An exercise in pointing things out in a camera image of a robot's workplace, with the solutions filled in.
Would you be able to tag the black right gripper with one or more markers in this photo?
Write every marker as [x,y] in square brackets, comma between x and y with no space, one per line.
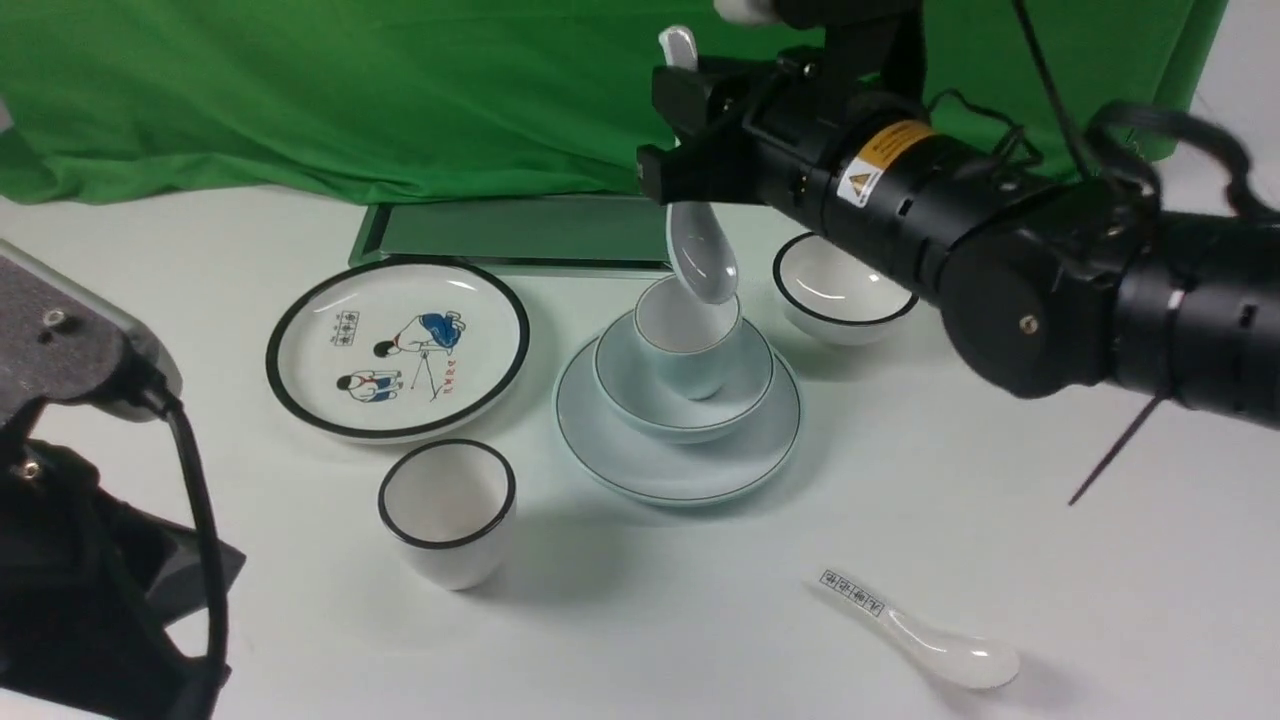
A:
[764,133]

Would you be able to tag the plain white ceramic spoon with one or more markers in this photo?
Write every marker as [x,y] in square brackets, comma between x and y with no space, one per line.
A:
[701,256]

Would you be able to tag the light blue cup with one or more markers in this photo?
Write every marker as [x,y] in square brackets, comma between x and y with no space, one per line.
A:
[686,341]

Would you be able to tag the light blue shallow bowl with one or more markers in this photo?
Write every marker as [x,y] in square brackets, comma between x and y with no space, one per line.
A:
[632,389]

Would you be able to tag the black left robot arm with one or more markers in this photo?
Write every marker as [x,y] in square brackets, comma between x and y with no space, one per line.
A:
[90,588]

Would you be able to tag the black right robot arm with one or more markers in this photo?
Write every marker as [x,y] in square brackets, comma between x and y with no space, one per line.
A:
[1041,285]

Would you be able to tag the white bowl black rim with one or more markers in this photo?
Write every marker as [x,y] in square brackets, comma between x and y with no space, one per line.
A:
[834,298]

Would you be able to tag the light blue plate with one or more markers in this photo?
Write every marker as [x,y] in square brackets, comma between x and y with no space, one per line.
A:
[663,474]

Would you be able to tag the green backdrop cloth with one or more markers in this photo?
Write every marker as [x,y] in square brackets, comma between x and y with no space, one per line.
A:
[363,101]

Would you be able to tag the white plate with cartoon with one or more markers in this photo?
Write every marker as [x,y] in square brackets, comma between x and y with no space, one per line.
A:
[398,351]

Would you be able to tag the white cup black rim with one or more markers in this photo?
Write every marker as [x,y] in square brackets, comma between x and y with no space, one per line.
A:
[451,506]

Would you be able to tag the white spoon with label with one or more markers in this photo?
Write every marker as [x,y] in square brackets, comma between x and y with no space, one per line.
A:
[971,662]

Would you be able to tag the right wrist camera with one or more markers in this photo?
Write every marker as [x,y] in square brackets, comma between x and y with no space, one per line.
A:
[879,40]

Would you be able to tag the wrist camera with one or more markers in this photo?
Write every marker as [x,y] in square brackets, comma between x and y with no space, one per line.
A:
[65,345]
[879,40]

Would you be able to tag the metal table cable tray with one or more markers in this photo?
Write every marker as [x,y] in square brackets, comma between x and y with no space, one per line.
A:
[580,230]

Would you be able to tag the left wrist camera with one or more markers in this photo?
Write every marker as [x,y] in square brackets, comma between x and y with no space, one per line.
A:
[65,345]

